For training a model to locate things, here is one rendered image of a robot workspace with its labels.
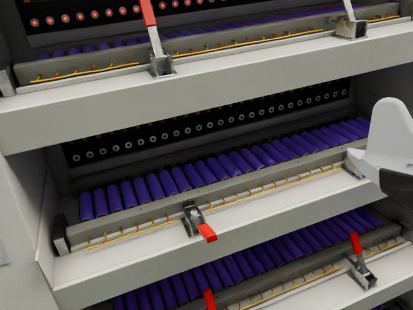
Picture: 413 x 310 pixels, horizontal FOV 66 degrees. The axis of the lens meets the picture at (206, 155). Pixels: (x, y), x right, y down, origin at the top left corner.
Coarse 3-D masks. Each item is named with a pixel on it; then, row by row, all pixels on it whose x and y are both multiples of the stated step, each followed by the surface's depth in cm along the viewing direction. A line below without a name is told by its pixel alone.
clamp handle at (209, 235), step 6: (192, 210) 40; (192, 216) 41; (198, 216) 41; (198, 222) 39; (198, 228) 37; (204, 228) 36; (210, 228) 36; (204, 234) 35; (210, 234) 34; (210, 240) 34
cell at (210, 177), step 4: (196, 164) 52; (200, 164) 52; (204, 164) 52; (196, 168) 52; (200, 168) 51; (204, 168) 51; (208, 168) 51; (200, 172) 50; (204, 172) 50; (208, 172) 49; (200, 176) 50; (204, 176) 49; (208, 176) 49; (212, 176) 49; (204, 180) 49; (208, 180) 48; (212, 180) 48; (216, 180) 48; (208, 184) 48
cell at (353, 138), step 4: (332, 124) 59; (332, 128) 59; (336, 128) 58; (340, 128) 58; (336, 132) 58; (340, 132) 57; (344, 132) 57; (348, 132) 56; (344, 136) 56; (348, 136) 56; (352, 136) 55; (356, 136) 55; (352, 140) 55
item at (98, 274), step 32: (256, 128) 59; (128, 160) 53; (288, 192) 47; (320, 192) 46; (352, 192) 47; (64, 224) 41; (224, 224) 42; (256, 224) 42; (288, 224) 45; (64, 256) 40; (96, 256) 39; (128, 256) 39; (160, 256) 39; (192, 256) 41; (64, 288) 36; (96, 288) 38; (128, 288) 40
